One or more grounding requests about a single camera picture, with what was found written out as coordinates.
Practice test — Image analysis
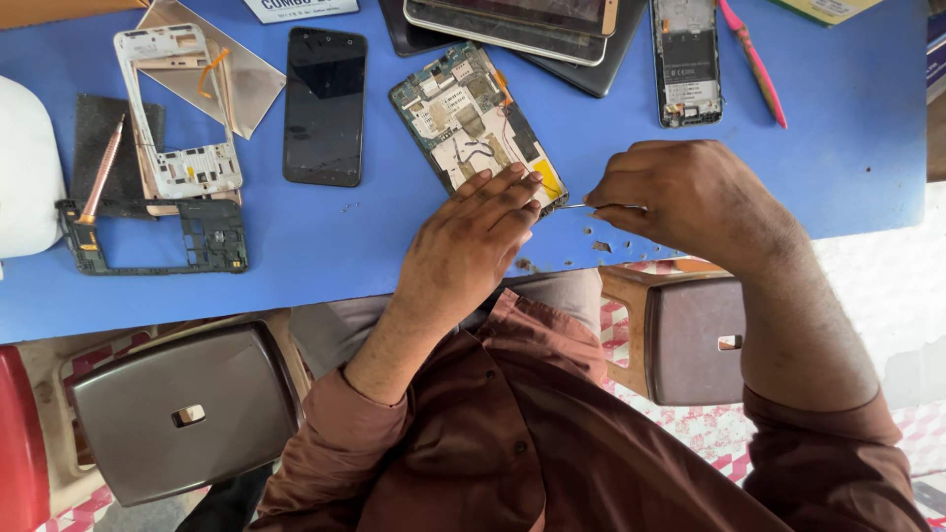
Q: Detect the pink opening tool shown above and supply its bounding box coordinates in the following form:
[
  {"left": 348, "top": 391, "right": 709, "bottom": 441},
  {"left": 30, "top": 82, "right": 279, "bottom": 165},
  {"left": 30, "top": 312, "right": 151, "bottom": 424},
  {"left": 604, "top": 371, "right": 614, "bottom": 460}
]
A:
[{"left": 715, "top": 0, "right": 789, "bottom": 131}]

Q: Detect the copper coloured screwdriver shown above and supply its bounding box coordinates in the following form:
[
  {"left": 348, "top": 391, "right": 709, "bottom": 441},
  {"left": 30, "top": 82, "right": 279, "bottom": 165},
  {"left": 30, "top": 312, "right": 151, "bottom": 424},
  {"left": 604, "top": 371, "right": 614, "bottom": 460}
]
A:
[{"left": 77, "top": 113, "right": 127, "bottom": 227}]

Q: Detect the person's right hand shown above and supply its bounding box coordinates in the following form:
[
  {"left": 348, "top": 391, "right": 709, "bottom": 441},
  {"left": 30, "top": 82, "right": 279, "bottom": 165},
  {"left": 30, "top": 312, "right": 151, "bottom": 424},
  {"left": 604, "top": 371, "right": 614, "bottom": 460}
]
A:
[{"left": 583, "top": 139, "right": 810, "bottom": 280}]

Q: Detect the brown plastic stool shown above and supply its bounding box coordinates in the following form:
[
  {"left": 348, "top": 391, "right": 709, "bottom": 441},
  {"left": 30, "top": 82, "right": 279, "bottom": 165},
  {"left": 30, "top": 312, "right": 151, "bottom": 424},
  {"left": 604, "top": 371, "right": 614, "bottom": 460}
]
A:
[{"left": 597, "top": 260, "right": 749, "bottom": 408}]

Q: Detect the gold edged phone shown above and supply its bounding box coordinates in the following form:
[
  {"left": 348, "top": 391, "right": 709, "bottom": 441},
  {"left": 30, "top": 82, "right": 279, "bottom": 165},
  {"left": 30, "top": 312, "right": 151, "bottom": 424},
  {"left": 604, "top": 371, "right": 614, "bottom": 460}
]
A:
[{"left": 412, "top": 0, "right": 619, "bottom": 38}]

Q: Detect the blue box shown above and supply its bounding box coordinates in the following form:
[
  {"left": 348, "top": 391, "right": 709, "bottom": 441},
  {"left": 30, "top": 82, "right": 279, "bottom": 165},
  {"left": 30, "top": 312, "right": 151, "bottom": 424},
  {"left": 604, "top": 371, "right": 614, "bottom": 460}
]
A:
[{"left": 925, "top": 13, "right": 946, "bottom": 106}]

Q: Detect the brown shirt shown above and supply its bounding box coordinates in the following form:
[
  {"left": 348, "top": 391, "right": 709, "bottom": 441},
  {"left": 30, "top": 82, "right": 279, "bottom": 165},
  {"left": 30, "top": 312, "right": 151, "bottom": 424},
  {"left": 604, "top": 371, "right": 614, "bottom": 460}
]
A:
[{"left": 247, "top": 287, "right": 934, "bottom": 532}]

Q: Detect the black tablet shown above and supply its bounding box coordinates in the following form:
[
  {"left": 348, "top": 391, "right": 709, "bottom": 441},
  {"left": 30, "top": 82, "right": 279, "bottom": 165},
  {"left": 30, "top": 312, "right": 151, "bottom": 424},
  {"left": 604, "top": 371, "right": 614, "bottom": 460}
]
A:
[{"left": 377, "top": 0, "right": 650, "bottom": 99}]

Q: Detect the white phone middle frame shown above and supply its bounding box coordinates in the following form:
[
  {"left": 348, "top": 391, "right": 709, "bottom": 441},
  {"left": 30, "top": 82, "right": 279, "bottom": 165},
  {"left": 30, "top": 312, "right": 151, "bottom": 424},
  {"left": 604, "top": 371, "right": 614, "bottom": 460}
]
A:
[{"left": 114, "top": 23, "right": 244, "bottom": 201}]

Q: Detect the white printed card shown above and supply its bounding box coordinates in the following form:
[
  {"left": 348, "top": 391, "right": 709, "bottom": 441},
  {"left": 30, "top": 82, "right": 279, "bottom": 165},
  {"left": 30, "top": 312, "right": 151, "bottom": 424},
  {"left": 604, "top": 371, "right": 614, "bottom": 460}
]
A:
[{"left": 241, "top": 0, "right": 362, "bottom": 25}]

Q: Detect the phone with circuit board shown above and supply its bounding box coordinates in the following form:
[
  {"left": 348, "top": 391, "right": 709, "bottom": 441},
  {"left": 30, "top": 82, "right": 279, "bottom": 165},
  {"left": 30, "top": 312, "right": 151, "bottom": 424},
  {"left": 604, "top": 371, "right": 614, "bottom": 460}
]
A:
[{"left": 389, "top": 41, "right": 571, "bottom": 220}]

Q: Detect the white rounded object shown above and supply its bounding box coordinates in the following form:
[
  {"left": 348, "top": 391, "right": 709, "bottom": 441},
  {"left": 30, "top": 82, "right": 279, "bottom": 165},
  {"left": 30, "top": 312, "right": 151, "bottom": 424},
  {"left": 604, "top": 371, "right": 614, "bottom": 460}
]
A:
[{"left": 0, "top": 75, "right": 67, "bottom": 261}]

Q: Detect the black smartphone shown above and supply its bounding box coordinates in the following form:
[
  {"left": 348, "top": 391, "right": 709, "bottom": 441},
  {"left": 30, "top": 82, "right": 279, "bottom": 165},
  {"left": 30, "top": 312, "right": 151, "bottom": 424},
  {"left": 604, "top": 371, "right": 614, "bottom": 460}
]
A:
[{"left": 282, "top": 27, "right": 369, "bottom": 189}]

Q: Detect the red plastic stool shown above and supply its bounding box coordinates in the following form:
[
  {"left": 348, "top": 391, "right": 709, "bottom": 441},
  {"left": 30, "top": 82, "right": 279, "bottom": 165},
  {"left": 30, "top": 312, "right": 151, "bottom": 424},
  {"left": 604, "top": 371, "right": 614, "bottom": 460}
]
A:
[{"left": 0, "top": 345, "right": 52, "bottom": 532}]

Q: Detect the silver edged tablet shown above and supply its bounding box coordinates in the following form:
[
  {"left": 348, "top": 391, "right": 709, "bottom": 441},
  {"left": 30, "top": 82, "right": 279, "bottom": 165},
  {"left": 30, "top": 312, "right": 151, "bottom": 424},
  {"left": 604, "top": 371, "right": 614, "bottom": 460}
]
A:
[{"left": 402, "top": 0, "right": 609, "bottom": 68}]

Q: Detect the person's left hand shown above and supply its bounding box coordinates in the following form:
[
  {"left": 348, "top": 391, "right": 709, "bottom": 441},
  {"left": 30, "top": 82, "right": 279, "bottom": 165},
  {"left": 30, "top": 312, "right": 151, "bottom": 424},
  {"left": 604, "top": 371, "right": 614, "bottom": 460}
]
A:
[{"left": 393, "top": 163, "right": 544, "bottom": 320}]

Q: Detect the silver metallic sheet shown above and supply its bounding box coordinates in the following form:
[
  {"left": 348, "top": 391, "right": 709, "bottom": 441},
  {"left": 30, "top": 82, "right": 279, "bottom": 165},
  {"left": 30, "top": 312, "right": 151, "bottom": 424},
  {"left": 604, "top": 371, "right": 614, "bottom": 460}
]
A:
[{"left": 136, "top": 0, "right": 288, "bottom": 141}]

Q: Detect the yellow green box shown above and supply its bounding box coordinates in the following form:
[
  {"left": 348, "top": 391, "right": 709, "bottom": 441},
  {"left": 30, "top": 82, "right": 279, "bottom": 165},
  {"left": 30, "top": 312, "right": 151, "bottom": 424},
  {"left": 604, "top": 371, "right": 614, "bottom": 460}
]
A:
[{"left": 767, "top": 0, "right": 885, "bottom": 29}]

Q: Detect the black phone frame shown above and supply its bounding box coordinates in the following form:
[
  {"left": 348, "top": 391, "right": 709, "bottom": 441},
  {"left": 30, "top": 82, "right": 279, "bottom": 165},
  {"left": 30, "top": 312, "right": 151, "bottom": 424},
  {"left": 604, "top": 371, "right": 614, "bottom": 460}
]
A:
[{"left": 56, "top": 197, "right": 249, "bottom": 277}]

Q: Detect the grey plastic stool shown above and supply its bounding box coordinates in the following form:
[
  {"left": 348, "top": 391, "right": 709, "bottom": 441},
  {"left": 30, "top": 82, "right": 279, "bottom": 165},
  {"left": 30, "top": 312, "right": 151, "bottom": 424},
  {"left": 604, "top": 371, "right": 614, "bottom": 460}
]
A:
[{"left": 58, "top": 318, "right": 305, "bottom": 508}]

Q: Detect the opened phone with black battery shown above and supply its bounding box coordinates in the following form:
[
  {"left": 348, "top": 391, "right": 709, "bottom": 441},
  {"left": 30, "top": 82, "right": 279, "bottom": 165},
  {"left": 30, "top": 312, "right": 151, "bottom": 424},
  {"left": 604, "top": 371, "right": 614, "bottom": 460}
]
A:
[{"left": 650, "top": 0, "right": 724, "bottom": 130}]

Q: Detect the orange flex cable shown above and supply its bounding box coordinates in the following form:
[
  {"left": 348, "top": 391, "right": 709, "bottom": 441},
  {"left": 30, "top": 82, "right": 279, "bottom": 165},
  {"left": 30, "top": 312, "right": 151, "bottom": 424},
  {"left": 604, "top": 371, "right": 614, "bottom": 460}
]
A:
[{"left": 197, "top": 47, "right": 232, "bottom": 100}]

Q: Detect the brown cardboard piece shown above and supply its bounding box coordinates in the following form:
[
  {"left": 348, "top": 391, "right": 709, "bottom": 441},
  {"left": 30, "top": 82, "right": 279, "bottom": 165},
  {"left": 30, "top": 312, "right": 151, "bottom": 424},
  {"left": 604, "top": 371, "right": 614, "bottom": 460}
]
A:
[{"left": 0, "top": 0, "right": 150, "bottom": 31}]

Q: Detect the black rectangular pad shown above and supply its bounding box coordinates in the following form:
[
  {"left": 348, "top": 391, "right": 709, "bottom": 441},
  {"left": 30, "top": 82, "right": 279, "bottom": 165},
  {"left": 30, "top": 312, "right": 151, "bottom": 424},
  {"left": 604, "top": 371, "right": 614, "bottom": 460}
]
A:
[{"left": 71, "top": 93, "right": 167, "bottom": 221}]

